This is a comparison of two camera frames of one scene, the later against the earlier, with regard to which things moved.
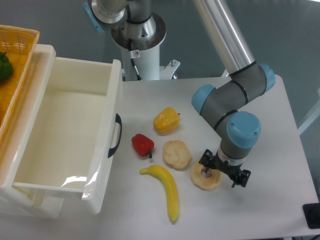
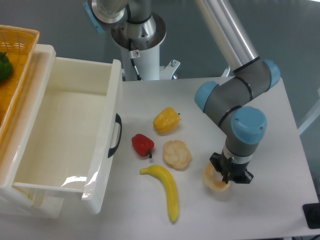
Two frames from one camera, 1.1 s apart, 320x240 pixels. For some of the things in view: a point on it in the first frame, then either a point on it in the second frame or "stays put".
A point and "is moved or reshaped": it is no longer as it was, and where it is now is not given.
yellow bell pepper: x=167 y=121 stays put
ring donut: x=205 y=183 is moved or reshaped
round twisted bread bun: x=176 y=154 stays put
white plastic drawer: x=74 y=130 stays put
